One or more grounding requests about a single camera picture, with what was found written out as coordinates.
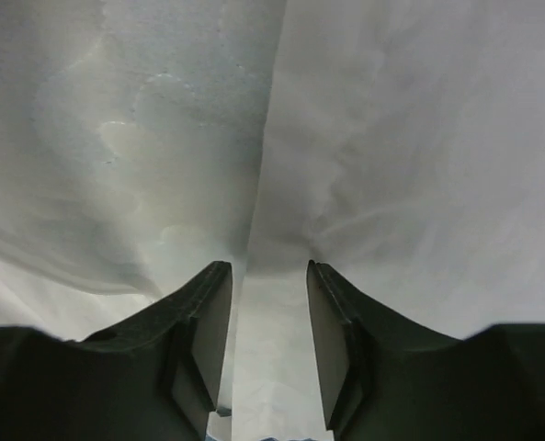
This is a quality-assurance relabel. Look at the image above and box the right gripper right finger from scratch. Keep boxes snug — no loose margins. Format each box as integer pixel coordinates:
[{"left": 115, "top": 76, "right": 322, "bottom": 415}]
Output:
[{"left": 307, "top": 261, "right": 545, "bottom": 440}]

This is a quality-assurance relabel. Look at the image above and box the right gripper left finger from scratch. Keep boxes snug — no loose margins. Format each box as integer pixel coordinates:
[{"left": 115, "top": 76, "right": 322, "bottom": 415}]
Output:
[{"left": 0, "top": 261, "right": 233, "bottom": 440}]

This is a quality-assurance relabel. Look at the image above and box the blue white pillowcase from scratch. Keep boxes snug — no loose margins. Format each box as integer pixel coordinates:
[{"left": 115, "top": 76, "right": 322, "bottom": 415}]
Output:
[{"left": 0, "top": 1, "right": 545, "bottom": 440}]

